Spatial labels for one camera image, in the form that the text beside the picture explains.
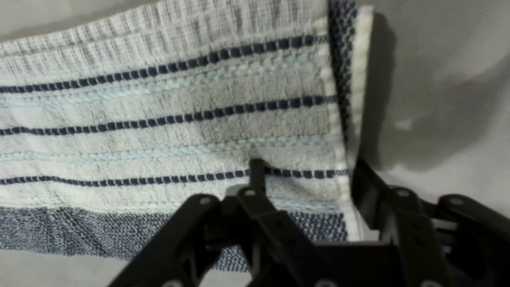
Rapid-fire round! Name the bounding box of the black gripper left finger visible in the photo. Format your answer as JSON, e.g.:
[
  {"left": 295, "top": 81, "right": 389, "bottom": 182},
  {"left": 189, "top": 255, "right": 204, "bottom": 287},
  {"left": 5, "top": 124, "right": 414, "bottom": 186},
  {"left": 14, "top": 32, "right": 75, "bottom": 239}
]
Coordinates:
[{"left": 107, "top": 158, "right": 315, "bottom": 287}]

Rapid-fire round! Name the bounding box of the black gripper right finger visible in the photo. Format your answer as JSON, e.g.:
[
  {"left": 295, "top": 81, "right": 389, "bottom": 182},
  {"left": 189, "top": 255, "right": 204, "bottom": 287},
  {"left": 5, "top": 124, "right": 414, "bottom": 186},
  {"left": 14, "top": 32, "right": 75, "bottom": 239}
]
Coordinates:
[{"left": 350, "top": 159, "right": 510, "bottom": 287}]

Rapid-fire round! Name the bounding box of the blue white striped towel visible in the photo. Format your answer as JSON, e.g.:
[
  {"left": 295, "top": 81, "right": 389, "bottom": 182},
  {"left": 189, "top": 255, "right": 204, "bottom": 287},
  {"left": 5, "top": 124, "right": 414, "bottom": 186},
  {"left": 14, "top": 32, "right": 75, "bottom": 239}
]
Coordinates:
[{"left": 0, "top": 0, "right": 373, "bottom": 260}]

